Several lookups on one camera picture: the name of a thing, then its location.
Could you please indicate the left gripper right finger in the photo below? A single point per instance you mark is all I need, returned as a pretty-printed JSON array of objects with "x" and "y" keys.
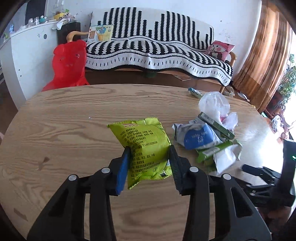
[{"x": 236, "y": 218}]

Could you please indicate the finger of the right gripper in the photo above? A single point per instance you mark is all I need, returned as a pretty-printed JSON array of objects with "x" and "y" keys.
[{"x": 267, "y": 175}]

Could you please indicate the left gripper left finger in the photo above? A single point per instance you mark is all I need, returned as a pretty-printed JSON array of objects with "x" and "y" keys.
[{"x": 63, "y": 216}]

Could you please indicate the white green torn package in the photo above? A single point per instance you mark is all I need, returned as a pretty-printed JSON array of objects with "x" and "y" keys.
[{"x": 219, "y": 158}]

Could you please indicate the dark green box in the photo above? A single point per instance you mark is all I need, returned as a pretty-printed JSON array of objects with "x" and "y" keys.
[{"x": 213, "y": 124}]

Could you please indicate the blue white wipes pack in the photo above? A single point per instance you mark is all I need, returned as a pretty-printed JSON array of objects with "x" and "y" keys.
[{"x": 196, "y": 135}]

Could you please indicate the clear plastic bag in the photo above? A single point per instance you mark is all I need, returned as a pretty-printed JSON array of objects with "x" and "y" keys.
[{"x": 217, "y": 107}]

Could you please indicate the yellow-green snack bag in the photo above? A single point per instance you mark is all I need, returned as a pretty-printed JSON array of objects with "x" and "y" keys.
[{"x": 149, "y": 145}]

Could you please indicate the brown curtain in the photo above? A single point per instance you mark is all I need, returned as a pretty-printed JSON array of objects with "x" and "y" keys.
[{"x": 264, "y": 67}]

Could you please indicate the small green wrapper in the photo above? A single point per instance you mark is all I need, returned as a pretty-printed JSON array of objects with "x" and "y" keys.
[{"x": 195, "y": 93}]

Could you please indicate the pink cartoon cushion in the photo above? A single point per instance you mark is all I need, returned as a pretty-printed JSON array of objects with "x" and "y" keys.
[{"x": 219, "y": 50}]

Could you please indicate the red plastic child chair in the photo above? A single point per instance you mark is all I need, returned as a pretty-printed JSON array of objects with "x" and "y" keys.
[{"x": 69, "y": 66}]

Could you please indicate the white cabinet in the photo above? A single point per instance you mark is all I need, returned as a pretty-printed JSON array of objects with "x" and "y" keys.
[{"x": 26, "y": 61}]

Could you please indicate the black white striped sofa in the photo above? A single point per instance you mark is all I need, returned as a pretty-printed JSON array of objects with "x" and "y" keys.
[{"x": 156, "y": 40}]

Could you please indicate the black speaker box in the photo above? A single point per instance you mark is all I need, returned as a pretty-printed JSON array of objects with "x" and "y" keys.
[{"x": 65, "y": 30}]

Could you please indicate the children picture book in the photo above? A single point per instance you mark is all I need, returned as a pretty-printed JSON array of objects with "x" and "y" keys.
[{"x": 100, "y": 33}]

